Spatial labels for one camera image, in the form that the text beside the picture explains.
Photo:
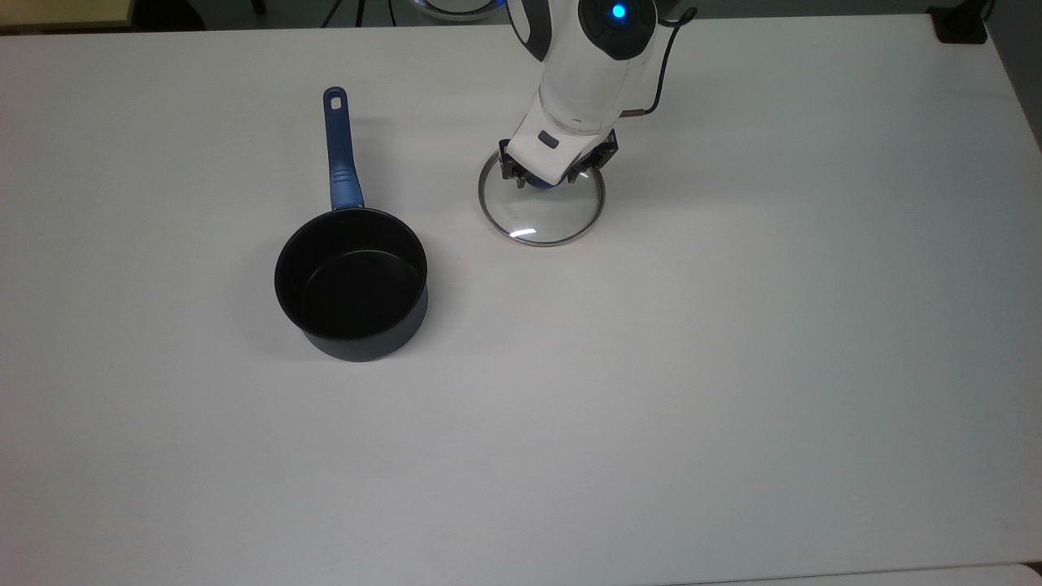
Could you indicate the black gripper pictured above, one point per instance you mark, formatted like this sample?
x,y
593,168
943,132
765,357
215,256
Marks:
x,y
604,150

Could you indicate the glass lid with blue knob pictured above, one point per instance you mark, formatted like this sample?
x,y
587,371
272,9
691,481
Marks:
x,y
553,213

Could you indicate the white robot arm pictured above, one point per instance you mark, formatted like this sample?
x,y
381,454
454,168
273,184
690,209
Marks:
x,y
594,73

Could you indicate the black table clamp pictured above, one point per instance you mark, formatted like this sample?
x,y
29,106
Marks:
x,y
961,28

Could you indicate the light wooden board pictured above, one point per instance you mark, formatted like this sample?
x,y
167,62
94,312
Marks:
x,y
65,12

